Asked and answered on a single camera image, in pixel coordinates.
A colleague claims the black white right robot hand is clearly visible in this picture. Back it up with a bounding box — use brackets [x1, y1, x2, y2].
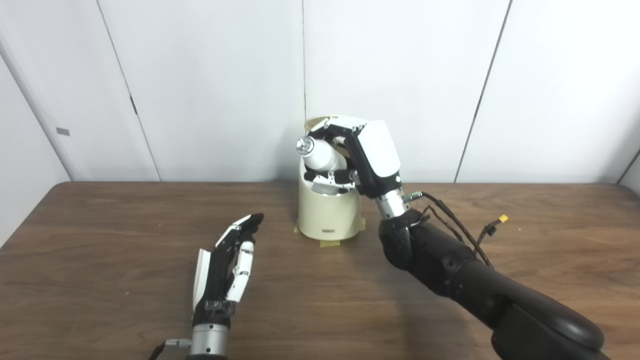
[305, 116, 403, 201]

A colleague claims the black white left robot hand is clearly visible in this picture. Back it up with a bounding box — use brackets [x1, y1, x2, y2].
[192, 213, 265, 331]

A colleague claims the small white plastic bottle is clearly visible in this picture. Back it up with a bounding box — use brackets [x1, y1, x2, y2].
[295, 136, 348, 173]

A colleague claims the cream round bin lid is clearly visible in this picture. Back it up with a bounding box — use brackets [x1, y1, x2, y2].
[305, 116, 351, 156]

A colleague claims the cream-colored bin body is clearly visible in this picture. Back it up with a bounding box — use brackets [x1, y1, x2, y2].
[297, 160, 363, 241]

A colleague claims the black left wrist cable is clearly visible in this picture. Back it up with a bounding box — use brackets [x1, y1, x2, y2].
[147, 338, 193, 360]

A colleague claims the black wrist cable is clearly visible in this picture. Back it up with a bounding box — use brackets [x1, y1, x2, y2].
[404, 191, 496, 271]
[147, 338, 193, 360]

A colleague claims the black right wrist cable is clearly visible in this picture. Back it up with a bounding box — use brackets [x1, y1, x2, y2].
[404, 191, 496, 271]

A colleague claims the black cable yellow connector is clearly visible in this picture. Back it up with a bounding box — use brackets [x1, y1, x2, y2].
[475, 214, 510, 248]

